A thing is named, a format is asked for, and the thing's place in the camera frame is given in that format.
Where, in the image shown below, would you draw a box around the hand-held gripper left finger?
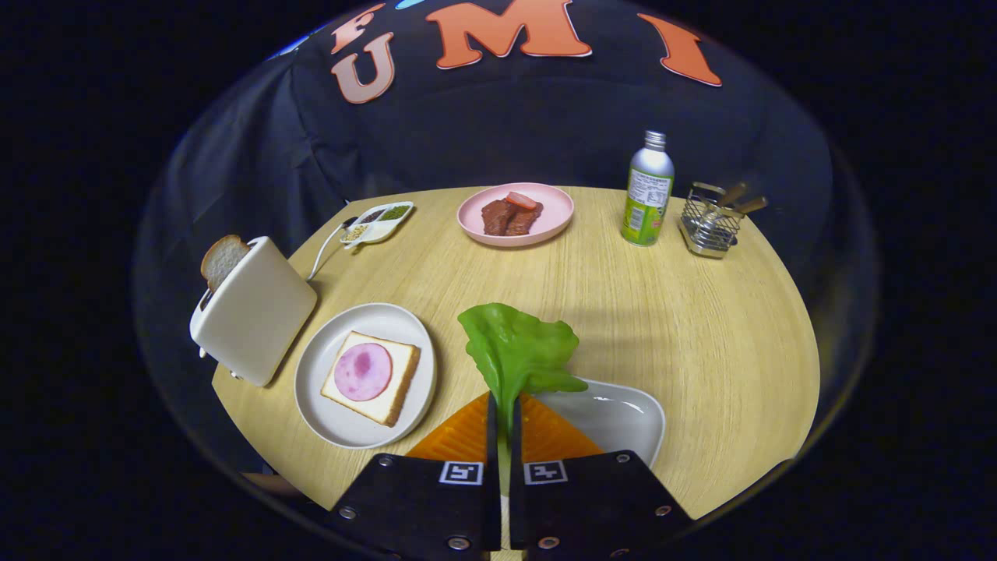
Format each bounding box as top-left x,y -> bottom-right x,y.
326,392 -> 501,558

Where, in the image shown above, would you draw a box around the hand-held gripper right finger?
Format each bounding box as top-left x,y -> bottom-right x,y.
508,392 -> 696,558

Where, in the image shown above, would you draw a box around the green lettuce leaf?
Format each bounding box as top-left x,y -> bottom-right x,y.
457,303 -> 589,499

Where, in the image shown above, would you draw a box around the brown crust bread slice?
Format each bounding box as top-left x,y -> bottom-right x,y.
200,235 -> 252,293

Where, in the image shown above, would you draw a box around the white irregular shaped dish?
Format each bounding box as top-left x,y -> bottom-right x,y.
537,378 -> 667,468

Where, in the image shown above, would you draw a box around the square toast slice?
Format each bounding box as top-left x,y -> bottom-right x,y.
320,331 -> 421,428

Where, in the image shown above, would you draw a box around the pink round ham slice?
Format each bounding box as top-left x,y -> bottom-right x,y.
334,343 -> 393,402

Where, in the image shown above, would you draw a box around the white round plate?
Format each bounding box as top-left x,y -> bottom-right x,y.
294,302 -> 437,450

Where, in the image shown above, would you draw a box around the cream white toaster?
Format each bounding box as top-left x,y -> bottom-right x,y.
189,236 -> 319,388

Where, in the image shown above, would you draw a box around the white divided dish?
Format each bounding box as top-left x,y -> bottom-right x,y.
340,201 -> 415,250

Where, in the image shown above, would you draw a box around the pink plate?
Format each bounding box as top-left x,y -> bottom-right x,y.
457,182 -> 575,248

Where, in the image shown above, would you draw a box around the brown meat slices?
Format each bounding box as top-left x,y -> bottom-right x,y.
481,199 -> 544,237

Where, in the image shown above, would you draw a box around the silver green drink bottle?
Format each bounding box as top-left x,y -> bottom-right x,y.
621,130 -> 675,247

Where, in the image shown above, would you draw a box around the black backdrop cloth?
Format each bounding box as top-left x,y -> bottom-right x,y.
132,0 -> 881,484

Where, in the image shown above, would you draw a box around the white toaster cable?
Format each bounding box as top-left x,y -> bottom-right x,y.
306,221 -> 355,281

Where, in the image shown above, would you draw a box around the wire cutlery holder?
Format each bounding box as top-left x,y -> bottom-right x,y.
678,182 -> 745,259

